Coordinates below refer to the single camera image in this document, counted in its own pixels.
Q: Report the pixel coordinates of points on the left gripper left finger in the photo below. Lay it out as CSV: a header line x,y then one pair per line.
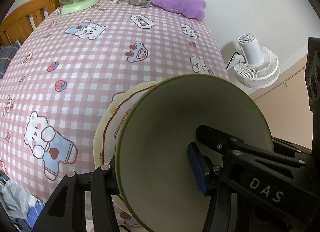
x,y
65,209

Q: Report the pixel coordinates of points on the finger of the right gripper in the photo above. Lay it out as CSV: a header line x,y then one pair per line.
x,y
282,156

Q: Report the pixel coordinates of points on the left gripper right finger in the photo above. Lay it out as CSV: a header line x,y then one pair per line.
x,y
223,206

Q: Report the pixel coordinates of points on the floral ceramic bowl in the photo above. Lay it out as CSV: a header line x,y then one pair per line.
x,y
158,172

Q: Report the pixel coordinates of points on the pile of clothes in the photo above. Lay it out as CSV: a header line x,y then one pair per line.
x,y
22,208

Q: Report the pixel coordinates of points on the white desk fan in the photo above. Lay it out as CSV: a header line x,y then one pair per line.
x,y
254,66

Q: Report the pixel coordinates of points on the scalloped yellow floral plate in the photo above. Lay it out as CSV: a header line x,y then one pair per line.
x,y
105,126

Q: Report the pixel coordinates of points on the pink checkered tablecloth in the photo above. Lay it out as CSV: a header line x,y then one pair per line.
x,y
67,72

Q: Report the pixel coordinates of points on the purple plush toy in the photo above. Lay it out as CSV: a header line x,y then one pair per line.
x,y
192,9

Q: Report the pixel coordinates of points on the grey plaid pillow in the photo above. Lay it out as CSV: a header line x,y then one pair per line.
x,y
7,54

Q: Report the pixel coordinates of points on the wooden bed headboard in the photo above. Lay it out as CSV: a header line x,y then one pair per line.
x,y
17,26

